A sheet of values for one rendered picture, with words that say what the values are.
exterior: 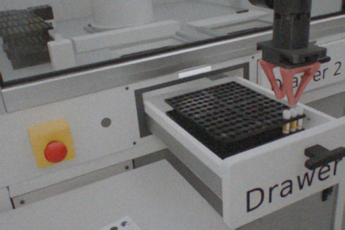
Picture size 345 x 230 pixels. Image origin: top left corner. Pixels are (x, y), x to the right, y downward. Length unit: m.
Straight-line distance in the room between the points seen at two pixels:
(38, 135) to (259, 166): 0.39
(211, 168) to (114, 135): 0.27
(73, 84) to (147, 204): 0.27
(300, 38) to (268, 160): 0.20
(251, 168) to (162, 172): 0.31
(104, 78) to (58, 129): 0.14
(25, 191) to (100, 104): 0.23
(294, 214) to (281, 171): 0.72
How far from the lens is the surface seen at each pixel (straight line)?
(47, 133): 0.71
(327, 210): 1.41
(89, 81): 0.75
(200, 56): 0.84
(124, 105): 0.78
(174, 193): 0.74
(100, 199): 0.76
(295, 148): 0.58
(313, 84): 1.05
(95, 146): 0.80
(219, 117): 0.71
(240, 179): 0.53
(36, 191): 0.83
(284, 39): 0.63
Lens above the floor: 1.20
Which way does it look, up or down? 23 degrees down
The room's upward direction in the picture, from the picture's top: 5 degrees counter-clockwise
